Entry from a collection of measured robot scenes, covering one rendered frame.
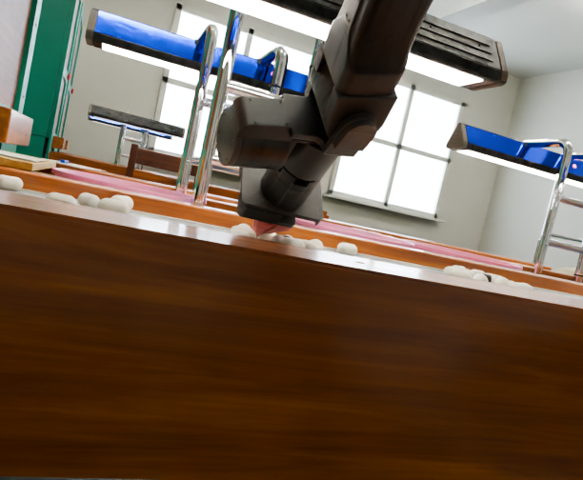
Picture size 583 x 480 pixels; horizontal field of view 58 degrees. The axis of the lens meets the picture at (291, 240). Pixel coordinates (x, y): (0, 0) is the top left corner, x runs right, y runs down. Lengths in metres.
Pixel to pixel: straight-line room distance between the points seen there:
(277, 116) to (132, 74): 5.25
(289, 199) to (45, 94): 2.82
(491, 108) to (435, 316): 7.13
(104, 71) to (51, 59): 2.40
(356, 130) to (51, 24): 2.98
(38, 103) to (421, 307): 3.02
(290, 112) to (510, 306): 0.27
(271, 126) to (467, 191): 6.90
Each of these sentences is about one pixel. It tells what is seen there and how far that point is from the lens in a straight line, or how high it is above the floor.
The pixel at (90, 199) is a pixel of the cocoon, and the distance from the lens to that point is 0.69.
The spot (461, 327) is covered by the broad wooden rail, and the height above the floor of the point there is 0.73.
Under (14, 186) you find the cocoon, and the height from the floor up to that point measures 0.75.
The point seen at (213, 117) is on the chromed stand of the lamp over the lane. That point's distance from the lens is 0.87.
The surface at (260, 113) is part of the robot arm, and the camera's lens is 0.50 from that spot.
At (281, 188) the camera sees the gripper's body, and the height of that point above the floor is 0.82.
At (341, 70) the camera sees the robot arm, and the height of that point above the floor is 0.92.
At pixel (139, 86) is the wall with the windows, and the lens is 5.73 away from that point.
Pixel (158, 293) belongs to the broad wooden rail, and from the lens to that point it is 0.39.
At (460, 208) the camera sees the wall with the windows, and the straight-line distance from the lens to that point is 7.32.
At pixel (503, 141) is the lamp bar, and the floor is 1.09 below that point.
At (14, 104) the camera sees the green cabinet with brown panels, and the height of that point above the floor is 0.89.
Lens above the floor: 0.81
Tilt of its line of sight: 5 degrees down
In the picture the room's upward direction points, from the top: 13 degrees clockwise
